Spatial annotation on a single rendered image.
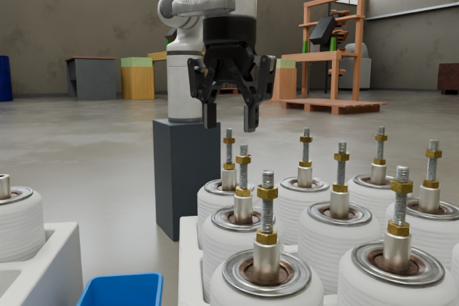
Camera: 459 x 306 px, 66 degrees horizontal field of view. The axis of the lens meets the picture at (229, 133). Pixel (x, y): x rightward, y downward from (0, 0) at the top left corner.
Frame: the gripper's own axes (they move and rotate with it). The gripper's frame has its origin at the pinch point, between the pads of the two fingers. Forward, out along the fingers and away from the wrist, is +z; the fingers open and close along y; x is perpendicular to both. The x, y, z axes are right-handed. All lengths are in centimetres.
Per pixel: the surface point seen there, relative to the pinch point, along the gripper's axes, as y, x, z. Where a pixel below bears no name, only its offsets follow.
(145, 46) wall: 634, -580, -79
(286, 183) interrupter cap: -6.5, -6.2, 9.8
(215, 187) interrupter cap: 1.6, 1.4, 9.9
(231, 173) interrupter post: -0.8, 0.5, 7.7
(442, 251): -27.7, -2.4, 13.3
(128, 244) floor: 39, -13, 35
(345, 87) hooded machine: 303, -1126, 24
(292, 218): -9.0, -3.1, 13.9
